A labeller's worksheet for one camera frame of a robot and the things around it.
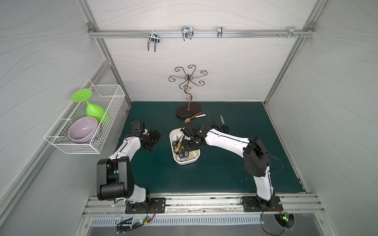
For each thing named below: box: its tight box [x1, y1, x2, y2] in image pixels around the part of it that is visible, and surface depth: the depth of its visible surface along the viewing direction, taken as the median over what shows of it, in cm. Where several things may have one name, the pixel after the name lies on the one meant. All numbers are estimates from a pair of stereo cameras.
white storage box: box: [169, 127, 201, 166], surface depth 90 cm
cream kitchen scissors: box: [186, 149, 200, 160], surface depth 92 cm
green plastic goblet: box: [71, 88, 111, 123], surface depth 64 cm
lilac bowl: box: [67, 116, 98, 144], surface depth 62 cm
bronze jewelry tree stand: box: [168, 64, 208, 118], surface depth 100 cm
